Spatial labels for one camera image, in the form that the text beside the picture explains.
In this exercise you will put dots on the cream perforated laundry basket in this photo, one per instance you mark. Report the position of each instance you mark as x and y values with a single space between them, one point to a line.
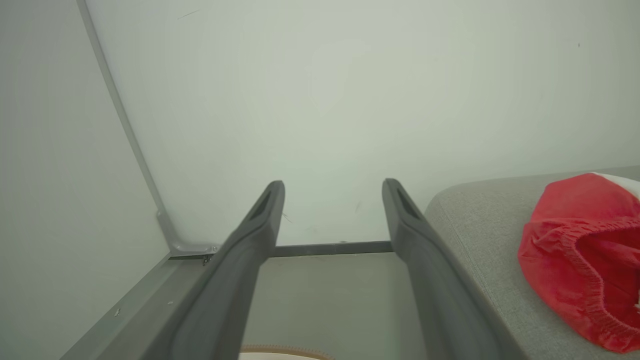
280 356

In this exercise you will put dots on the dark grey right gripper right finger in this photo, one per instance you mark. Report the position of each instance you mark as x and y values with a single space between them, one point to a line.
450 310

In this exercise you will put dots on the grey wall skirting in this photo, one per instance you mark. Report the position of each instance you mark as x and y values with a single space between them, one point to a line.
130 310

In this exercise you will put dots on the dark partition base strip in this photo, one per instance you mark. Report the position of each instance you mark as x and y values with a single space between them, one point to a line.
325 248

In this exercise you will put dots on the grey partition frame bracket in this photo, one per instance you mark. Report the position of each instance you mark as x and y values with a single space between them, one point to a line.
187 248

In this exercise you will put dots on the red cloth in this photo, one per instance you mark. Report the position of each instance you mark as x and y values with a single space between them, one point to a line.
565 210

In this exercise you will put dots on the grey fabric sofa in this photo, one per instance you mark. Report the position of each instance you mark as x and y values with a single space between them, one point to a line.
480 225

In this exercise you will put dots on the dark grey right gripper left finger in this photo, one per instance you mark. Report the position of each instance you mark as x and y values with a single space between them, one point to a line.
220 300

